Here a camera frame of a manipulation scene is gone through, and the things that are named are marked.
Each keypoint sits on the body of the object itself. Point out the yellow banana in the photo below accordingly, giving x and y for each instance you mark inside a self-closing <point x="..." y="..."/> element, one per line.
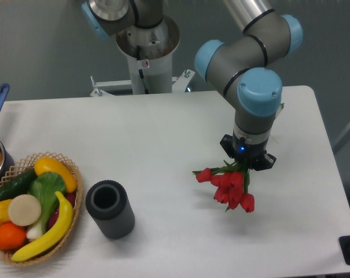
<point x="51" y="237"/>

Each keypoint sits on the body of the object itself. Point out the woven wicker basket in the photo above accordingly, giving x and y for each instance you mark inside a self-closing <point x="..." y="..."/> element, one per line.
<point x="26" y="164"/>

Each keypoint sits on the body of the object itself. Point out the yellow squash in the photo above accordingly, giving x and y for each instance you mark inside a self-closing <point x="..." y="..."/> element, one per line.
<point x="47" y="164"/>

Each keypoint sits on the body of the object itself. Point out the orange fruit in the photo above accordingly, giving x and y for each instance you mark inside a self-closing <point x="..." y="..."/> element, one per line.
<point x="11" y="236"/>

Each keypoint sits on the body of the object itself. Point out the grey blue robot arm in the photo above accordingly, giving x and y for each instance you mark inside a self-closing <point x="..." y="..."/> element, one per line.
<point x="238" y="72"/>

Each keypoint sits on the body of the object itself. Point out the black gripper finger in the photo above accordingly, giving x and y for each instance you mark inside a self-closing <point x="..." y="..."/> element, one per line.
<point x="264" y="161"/>
<point x="227" y="145"/>

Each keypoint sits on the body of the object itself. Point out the red tulip bouquet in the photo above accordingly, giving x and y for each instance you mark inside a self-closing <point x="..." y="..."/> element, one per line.
<point x="232" y="185"/>

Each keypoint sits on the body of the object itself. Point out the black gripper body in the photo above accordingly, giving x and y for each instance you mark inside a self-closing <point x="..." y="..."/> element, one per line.
<point x="250" y="147"/>

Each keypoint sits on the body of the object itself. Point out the green cucumber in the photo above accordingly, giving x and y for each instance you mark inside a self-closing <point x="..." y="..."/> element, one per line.
<point x="18" y="185"/>

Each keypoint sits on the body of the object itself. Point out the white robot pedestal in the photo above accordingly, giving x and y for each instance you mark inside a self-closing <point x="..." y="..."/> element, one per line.
<point x="149" y="58"/>

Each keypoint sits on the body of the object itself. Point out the green bok choy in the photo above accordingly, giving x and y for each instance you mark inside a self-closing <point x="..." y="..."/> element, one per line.
<point x="44" y="188"/>

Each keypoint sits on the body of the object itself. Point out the beige round disc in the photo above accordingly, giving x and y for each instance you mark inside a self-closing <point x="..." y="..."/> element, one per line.
<point x="24" y="210"/>

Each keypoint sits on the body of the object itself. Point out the dark grey ribbed vase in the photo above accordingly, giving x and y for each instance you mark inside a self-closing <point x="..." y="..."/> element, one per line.
<point x="108" y="204"/>

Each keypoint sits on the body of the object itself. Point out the red fruit in basket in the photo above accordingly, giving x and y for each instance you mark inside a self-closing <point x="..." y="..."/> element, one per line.
<point x="71" y="197"/>

